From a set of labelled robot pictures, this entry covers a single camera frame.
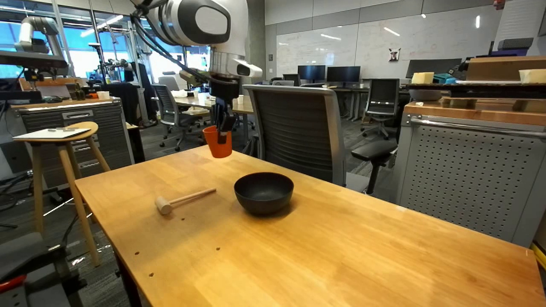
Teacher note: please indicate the wooden stool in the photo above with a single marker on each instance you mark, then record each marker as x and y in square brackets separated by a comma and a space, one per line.
[62, 171]

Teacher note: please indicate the black office chair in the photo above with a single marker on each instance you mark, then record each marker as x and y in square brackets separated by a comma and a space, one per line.
[381, 103]

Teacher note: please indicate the wooden shelf rack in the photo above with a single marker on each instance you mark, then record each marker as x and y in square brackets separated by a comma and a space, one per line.
[484, 91]

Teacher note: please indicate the black bowl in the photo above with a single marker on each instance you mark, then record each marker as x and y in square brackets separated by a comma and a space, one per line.
[264, 193]

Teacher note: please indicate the grey drawer cabinet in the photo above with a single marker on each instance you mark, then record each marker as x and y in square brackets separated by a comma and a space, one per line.
[79, 137]

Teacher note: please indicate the small wall poster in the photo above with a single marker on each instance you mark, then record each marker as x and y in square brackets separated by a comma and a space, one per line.
[395, 55]

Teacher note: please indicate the black computer monitor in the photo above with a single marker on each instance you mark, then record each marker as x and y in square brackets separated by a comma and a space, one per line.
[311, 74]
[344, 74]

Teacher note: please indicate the white board on stool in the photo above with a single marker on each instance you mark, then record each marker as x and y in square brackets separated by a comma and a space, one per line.
[52, 133]

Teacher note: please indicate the wooden mallet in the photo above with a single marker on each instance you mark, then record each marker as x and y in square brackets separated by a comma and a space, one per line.
[183, 202]

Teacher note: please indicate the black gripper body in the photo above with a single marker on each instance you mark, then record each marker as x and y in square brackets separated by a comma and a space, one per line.
[224, 89]

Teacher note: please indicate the orange cup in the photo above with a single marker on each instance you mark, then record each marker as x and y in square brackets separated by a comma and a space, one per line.
[219, 147]

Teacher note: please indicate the grey mesh office chair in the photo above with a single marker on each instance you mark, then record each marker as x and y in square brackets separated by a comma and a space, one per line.
[301, 133]

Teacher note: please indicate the grey swivel chair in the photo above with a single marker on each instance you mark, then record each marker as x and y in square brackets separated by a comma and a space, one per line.
[171, 113]

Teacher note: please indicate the yellow foam block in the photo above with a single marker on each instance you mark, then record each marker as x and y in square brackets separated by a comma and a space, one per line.
[533, 75]
[422, 77]

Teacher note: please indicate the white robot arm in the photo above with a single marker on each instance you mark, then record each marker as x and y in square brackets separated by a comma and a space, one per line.
[199, 26]

